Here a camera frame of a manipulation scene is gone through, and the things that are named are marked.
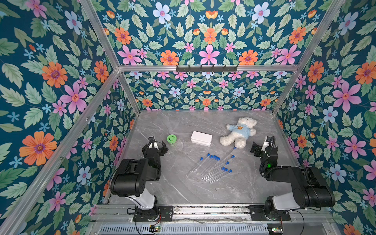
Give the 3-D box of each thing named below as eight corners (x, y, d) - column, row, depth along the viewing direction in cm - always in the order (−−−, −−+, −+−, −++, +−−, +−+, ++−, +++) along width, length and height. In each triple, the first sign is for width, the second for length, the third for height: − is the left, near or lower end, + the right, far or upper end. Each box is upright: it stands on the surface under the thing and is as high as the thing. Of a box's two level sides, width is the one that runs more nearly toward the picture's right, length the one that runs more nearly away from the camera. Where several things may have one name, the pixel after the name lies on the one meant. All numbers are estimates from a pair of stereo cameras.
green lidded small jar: (167, 145, 102) (165, 141, 98) (168, 138, 105) (167, 134, 102) (176, 145, 102) (175, 141, 98) (177, 138, 105) (176, 134, 102)
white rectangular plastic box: (189, 142, 103) (189, 138, 99) (192, 134, 107) (192, 130, 104) (210, 147, 100) (211, 143, 97) (212, 138, 105) (213, 135, 101)
